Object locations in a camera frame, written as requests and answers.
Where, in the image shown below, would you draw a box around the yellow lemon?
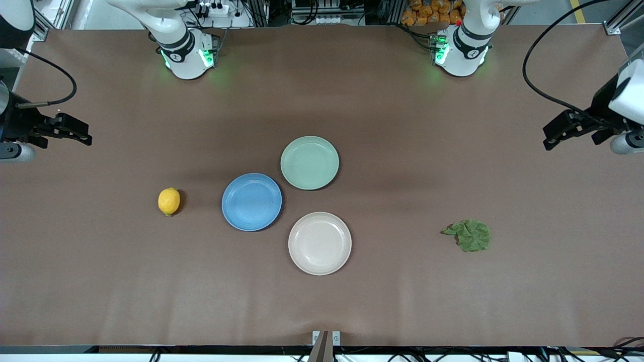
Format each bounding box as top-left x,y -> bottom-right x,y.
158,188 -> 181,217

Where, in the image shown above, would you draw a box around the green lettuce leaf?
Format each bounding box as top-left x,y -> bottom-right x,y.
441,219 -> 491,253

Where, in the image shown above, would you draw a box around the orange packaged goods pile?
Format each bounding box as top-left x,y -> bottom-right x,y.
401,0 -> 464,26

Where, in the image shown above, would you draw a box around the white power strip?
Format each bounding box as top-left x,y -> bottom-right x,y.
198,0 -> 230,17

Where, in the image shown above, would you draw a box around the blue round plate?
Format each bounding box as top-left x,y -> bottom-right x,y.
221,173 -> 283,232

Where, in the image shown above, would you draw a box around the mint green round plate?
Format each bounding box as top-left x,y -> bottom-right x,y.
280,136 -> 340,191

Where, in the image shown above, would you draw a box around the beige round plate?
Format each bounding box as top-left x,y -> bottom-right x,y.
288,212 -> 352,276

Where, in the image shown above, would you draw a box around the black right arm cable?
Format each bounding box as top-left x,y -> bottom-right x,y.
15,48 -> 77,109

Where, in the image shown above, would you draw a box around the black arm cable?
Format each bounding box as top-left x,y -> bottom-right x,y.
15,48 -> 77,109
522,0 -> 614,126

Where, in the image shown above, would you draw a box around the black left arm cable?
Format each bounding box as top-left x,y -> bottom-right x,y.
522,0 -> 614,126

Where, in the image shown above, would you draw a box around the aluminium frame profile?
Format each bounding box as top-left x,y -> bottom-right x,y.
604,0 -> 644,37

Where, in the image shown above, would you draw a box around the black base cable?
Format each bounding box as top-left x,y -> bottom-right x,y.
401,23 -> 436,50

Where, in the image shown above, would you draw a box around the metal table edge bracket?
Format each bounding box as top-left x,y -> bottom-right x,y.
308,330 -> 341,362

